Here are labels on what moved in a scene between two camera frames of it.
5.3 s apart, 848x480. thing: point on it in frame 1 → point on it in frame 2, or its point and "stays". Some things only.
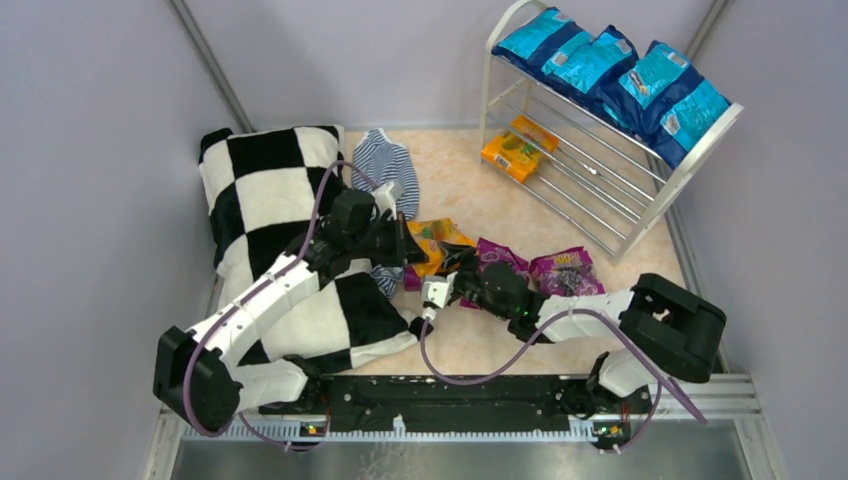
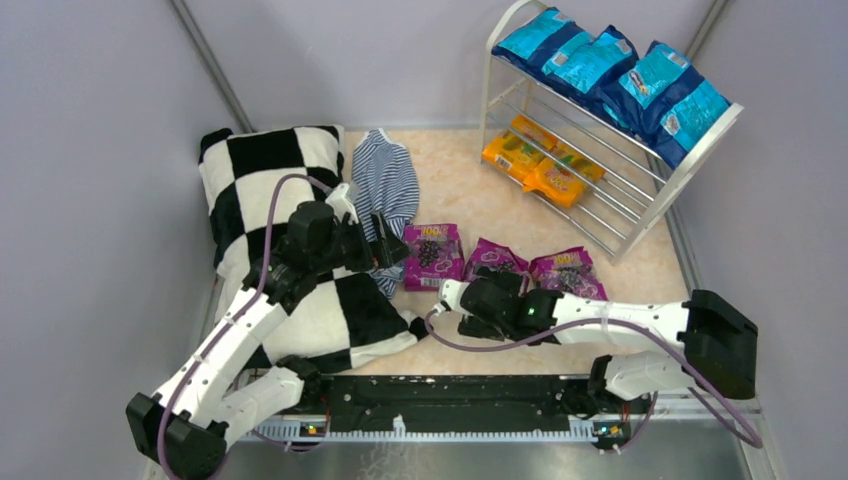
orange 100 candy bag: [430, 234] → [555, 182]
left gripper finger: [412, 253] → [387, 247]
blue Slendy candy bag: [666, 103] stays
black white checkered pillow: [268, 190] stays
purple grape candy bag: [490, 252] stays
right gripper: [460, 284] → [478, 302]
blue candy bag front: [535, 44] stays
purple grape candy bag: [568, 272] stays
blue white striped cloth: [379, 158] stays
